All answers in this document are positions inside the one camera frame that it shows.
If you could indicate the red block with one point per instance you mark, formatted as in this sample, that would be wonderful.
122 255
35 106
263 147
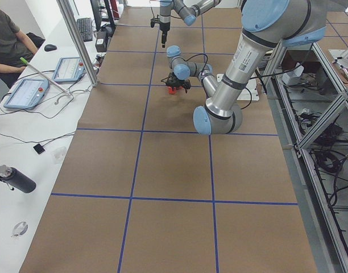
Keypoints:
173 90

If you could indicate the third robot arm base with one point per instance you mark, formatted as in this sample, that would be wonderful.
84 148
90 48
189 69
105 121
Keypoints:
340 54

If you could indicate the black power adapter box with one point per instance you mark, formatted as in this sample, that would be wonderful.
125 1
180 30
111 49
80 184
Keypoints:
101 41

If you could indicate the black keyboard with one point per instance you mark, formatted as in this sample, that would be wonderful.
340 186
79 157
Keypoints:
84 26

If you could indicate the far blue teach pendant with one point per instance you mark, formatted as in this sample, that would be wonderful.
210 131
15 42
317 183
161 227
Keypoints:
68 70

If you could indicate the blue teach pendant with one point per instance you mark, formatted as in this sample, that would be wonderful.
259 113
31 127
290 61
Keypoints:
27 94
68 70

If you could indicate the brown paper table cover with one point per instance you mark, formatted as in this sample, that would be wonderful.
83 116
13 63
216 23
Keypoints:
141 191

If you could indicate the black computer mouse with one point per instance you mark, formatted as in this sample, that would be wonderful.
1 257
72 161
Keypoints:
50 47

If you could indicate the near blue teach pendant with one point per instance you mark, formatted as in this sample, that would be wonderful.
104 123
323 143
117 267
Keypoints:
27 94

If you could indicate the white stick with green tip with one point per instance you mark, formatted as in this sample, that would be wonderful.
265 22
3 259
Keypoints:
25 62

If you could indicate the small black square device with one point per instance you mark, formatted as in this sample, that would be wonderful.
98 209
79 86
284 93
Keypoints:
39 149

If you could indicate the seated person in grey shirt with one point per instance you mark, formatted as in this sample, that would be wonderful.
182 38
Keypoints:
14 44

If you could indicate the black water bottle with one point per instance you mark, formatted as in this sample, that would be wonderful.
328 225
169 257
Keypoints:
16 180

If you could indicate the clear plastic lid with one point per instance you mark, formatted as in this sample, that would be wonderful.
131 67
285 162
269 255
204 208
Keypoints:
19 229

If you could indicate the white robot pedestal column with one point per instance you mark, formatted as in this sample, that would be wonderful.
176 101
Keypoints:
250 92

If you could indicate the aluminium frame post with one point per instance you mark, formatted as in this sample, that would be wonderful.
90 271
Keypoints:
71 25

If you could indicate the aluminium frame rack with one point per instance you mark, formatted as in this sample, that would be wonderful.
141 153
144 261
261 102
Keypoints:
311 89

